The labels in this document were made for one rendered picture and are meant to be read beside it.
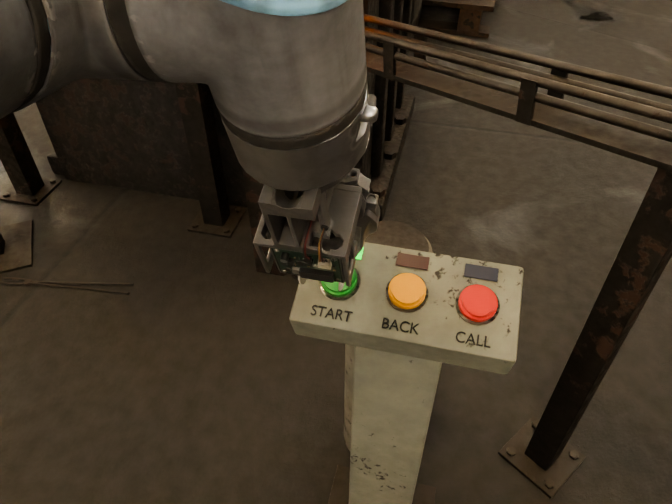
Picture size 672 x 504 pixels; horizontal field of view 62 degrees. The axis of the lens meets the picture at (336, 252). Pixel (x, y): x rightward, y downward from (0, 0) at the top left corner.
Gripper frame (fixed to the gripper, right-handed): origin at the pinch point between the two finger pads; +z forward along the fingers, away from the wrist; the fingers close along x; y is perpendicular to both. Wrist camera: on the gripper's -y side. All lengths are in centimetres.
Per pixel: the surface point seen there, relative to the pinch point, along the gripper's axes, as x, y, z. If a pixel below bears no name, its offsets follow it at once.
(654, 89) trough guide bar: 31.7, -28.8, 2.7
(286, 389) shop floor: -17, 0, 71
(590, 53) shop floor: 63, -187, 139
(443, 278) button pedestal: 11.0, -2.2, 6.8
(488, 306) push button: 15.9, 0.6, 5.7
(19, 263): -98, -20, 76
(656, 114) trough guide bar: 30.6, -22.5, 0.1
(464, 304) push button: 13.4, 0.9, 5.7
